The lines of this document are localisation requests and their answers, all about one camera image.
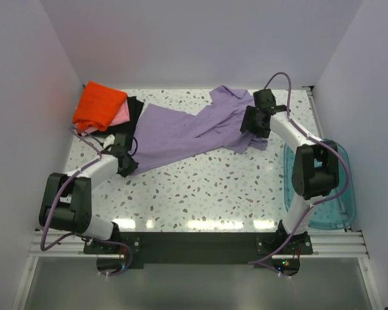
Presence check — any lilac polo shirt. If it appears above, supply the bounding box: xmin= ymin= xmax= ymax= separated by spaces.
xmin=132 ymin=86 xmax=268 ymax=175

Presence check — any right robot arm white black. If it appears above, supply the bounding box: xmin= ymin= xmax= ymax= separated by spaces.
xmin=241 ymin=89 xmax=340 ymax=254

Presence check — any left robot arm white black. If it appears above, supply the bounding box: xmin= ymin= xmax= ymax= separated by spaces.
xmin=39 ymin=133 xmax=138 ymax=253

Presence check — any folded pink t shirt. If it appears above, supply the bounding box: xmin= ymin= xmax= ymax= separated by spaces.
xmin=76 ymin=99 xmax=131 ymax=136

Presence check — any folded black t shirt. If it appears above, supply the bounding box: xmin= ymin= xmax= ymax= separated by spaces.
xmin=91 ymin=96 xmax=144 ymax=137

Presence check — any folded orange t shirt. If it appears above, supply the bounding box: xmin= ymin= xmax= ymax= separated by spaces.
xmin=72 ymin=81 xmax=127 ymax=131

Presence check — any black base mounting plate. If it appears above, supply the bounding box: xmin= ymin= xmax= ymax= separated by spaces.
xmin=83 ymin=231 xmax=314 ymax=275

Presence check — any teal plastic basket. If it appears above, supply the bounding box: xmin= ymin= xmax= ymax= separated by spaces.
xmin=283 ymin=145 xmax=356 ymax=230

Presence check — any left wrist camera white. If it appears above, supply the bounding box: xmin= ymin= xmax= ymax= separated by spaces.
xmin=103 ymin=134 xmax=115 ymax=149

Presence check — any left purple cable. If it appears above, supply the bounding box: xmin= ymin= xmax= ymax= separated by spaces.
xmin=40 ymin=125 xmax=140 ymax=277

